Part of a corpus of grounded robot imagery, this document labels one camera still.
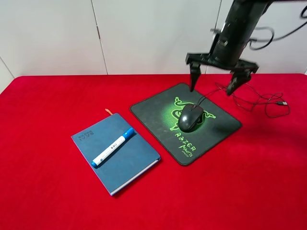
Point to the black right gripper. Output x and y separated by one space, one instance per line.
242 70

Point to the blue hardcover notebook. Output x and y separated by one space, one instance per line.
129 161

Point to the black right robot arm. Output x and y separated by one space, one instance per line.
230 41

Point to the blue and white marker pen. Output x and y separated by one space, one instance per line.
110 149

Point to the black wired computer mouse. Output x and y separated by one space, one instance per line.
189 117

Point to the red velvet table cloth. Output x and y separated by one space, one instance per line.
254 180

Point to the black green Razer mouse pad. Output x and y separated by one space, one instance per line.
160 114

